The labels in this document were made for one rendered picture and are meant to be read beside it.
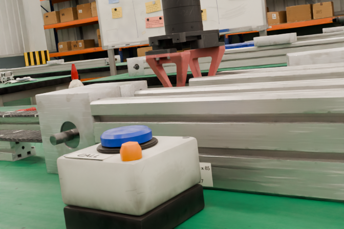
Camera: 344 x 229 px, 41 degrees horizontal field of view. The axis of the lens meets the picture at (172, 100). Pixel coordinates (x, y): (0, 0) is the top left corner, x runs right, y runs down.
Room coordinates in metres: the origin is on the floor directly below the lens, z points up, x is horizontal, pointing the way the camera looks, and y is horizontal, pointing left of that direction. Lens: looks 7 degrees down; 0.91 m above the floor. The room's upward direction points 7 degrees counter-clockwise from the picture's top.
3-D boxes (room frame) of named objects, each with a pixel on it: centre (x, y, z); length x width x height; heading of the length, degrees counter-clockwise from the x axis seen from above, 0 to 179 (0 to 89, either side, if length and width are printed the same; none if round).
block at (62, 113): (0.55, 0.10, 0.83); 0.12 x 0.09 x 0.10; 143
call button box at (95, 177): (0.36, 0.03, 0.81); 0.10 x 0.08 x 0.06; 143
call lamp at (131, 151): (0.31, 0.03, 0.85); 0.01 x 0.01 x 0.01
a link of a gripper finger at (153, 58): (0.68, -0.02, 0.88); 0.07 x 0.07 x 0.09; 53
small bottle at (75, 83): (1.14, 0.23, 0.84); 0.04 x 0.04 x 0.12
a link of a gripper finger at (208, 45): (0.72, -0.05, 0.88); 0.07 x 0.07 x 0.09; 53
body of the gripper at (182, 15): (0.70, -0.03, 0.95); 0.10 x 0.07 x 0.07; 143
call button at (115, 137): (0.35, 0.04, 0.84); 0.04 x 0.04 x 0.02
